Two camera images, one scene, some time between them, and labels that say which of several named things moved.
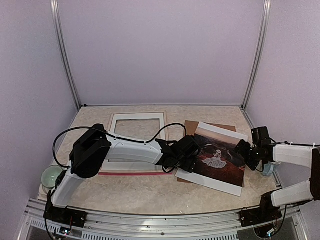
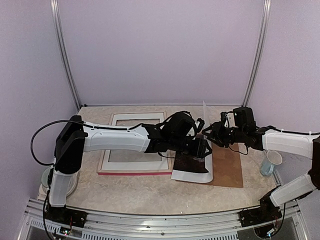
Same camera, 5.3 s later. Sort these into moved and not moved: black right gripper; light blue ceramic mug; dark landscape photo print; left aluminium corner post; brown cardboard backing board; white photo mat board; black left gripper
Moved: black right gripper; brown cardboard backing board; dark landscape photo print; black left gripper
Not moved: light blue ceramic mug; left aluminium corner post; white photo mat board
